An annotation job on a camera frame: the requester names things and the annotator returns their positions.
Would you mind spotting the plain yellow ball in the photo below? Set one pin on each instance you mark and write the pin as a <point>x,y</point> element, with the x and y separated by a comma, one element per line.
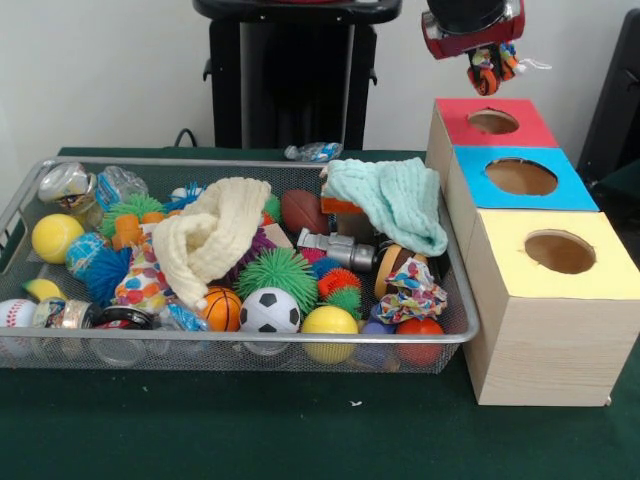
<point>56,239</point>

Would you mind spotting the colourful heart print cloth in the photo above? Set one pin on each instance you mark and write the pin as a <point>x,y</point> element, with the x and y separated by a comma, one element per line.
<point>140,287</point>

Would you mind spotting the wooden box with three holes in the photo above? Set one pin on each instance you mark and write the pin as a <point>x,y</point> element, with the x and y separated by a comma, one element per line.
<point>550,350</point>

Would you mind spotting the black and white soccer ball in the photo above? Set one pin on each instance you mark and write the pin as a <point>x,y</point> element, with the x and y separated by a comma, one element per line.
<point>270,312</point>

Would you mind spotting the brown toy football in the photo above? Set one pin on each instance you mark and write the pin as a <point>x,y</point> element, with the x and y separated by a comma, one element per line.
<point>302,210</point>

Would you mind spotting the black chair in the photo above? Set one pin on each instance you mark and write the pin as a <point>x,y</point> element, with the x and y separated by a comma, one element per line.
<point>620,100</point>

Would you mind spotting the mint green knitted cloth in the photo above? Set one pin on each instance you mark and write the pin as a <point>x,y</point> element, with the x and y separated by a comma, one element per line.
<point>400,200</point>

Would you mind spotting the orange striped tiger plush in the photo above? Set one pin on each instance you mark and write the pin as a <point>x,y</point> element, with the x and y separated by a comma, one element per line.
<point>484,82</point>

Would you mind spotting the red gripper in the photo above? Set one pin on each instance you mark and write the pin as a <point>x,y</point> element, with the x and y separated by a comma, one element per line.
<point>460,45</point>

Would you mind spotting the yellow smiley ball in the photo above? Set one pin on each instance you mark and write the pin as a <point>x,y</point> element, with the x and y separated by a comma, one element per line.
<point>327,325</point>

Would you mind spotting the orange toy basketball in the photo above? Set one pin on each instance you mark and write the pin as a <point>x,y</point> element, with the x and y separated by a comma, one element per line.
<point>222,310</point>

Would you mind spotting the clear plastic bottle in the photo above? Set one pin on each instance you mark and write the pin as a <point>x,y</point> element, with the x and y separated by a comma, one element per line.
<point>120,185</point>
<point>312,151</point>

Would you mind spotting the cream cloth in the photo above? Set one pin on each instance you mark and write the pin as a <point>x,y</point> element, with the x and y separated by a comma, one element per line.
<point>200,240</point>

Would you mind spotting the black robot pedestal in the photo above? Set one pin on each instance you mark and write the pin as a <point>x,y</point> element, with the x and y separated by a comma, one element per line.
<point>300,90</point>

